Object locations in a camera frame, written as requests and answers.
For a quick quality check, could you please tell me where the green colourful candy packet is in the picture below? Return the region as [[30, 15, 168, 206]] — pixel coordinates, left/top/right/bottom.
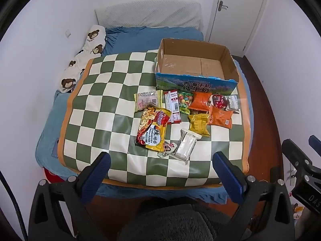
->
[[178, 92, 194, 115]]

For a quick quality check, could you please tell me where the white door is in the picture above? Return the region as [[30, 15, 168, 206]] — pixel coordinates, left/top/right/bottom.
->
[[208, 0, 271, 56]]

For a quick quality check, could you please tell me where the red snack packet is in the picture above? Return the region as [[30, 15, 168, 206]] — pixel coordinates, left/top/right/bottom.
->
[[211, 94, 229, 110]]

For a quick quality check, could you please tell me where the white wafer packet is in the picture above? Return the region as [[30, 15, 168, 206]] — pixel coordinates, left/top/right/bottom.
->
[[174, 129, 202, 161]]

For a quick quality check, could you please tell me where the pale yellow snack packet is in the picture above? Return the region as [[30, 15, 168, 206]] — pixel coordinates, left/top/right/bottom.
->
[[134, 90, 164, 112]]

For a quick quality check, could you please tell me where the clear white snack packet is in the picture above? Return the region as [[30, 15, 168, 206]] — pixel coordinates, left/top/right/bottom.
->
[[225, 95, 239, 111]]

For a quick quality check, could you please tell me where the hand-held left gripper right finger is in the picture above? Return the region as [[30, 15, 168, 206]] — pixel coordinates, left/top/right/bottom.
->
[[213, 151, 295, 241]]

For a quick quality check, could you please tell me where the cardboard box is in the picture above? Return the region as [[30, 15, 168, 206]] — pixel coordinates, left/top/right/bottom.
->
[[155, 38, 239, 97]]

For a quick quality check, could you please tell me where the red object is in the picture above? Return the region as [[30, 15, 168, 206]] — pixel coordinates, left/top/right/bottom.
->
[[43, 168, 69, 184]]

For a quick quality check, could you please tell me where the yellow instant noodle packet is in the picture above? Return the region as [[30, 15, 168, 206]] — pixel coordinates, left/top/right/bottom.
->
[[135, 107, 172, 153]]

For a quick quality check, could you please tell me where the orange snack packet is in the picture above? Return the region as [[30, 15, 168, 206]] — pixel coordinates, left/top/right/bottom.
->
[[208, 105, 234, 129], [188, 92, 213, 112]]

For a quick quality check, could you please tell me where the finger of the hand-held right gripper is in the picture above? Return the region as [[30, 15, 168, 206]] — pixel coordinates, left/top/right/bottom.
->
[[281, 139, 314, 172], [308, 135, 321, 156]]

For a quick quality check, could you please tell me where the grey fuzzy seat cushion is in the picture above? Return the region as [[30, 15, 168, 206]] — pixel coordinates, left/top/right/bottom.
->
[[120, 201, 252, 241]]

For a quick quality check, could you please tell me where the blue bed sheet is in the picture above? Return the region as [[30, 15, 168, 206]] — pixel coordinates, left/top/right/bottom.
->
[[35, 26, 254, 205]]

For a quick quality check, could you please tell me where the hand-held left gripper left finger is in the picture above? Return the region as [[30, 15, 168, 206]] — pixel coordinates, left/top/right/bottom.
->
[[28, 151, 111, 241]]

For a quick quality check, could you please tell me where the black cable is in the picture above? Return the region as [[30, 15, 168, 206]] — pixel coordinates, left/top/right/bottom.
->
[[0, 170, 28, 241]]

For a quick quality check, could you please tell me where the red white sachet strip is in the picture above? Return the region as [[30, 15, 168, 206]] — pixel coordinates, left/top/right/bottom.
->
[[164, 90, 182, 125]]

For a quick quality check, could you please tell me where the small clear red packet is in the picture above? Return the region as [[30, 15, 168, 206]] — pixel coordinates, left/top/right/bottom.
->
[[157, 142, 179, 158]]

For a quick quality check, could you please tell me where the green white checkered mat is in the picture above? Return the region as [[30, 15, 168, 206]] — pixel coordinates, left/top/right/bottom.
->
[[58, 50, 251, 188]]

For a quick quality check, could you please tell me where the white quilted pillow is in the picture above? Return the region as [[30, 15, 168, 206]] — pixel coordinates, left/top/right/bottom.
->
[[95, 0, 203, 29]]

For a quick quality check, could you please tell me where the bear print pillow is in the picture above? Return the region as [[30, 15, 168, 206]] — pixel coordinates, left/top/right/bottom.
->
[[59, 25, 107, 94]]

